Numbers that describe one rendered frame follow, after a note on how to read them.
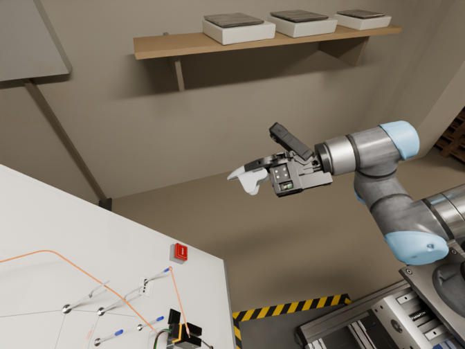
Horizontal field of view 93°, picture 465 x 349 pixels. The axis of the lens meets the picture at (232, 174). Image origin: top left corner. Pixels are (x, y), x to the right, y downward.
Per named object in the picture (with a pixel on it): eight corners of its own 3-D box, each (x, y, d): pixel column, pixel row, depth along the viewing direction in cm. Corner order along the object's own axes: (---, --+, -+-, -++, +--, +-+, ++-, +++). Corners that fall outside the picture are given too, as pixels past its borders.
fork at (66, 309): (64, 302, 46) (104, 278, 41) (73, 304, 47) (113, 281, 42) (59, 314, 44) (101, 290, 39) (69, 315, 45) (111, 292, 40)
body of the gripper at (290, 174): (271, 194, 43) (335, 179, 40) (261, 154, 45) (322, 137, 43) (275, 198, 50) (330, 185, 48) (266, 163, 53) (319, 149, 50)
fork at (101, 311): (97, 306, 50) (138, 284, 45) (105, 307, 51) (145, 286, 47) (95, 316, 49) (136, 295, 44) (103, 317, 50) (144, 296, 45)
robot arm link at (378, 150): (417, 168, 42) (427, 132, 36) (356, 182, 44) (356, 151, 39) (395, 143, 48) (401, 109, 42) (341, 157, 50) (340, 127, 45)
